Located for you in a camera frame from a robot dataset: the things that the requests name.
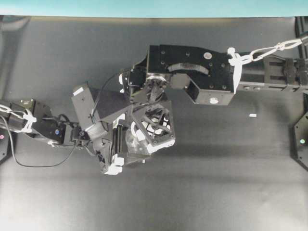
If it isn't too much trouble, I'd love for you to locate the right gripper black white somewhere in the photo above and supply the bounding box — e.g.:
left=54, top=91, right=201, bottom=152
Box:
left=119, top=60, right=176, bottom=154

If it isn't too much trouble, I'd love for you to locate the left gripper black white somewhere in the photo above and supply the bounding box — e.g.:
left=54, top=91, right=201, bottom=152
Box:
left=83, top=87, right=151, bottom=175

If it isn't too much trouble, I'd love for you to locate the white bottle cap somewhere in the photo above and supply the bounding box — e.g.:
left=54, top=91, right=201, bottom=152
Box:
left=130, top=122, right=146, bottom=141

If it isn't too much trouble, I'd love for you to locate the clear plastic bottle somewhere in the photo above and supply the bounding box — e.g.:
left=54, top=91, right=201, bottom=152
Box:
left=125, top=125, right=152, bottom=155

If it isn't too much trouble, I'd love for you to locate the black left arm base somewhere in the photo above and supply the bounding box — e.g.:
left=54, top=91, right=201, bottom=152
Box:
left=0, top=128, right=13, bottom=164

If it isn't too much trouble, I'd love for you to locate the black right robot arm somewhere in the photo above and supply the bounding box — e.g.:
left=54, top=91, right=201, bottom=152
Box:
left=114, top=45, right=308, bottom=154

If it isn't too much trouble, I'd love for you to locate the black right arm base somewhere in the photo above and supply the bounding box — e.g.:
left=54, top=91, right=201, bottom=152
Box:
left=291, top=112, right=308, bottom=171

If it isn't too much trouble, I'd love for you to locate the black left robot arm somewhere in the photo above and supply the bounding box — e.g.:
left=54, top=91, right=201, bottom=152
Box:
left=0, top=88, right=153, bottom=175

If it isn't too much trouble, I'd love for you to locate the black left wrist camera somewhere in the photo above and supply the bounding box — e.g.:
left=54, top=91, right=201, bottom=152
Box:
left=71, top=82, right=99, bottom=131

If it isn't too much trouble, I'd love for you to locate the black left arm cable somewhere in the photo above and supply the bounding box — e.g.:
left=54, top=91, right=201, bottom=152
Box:
left=4, top=115, right=77, bottom=167

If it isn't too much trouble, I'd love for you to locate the black frame post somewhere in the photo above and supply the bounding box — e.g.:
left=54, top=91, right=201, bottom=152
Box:
left=295, top=16, right=308, bottom=59

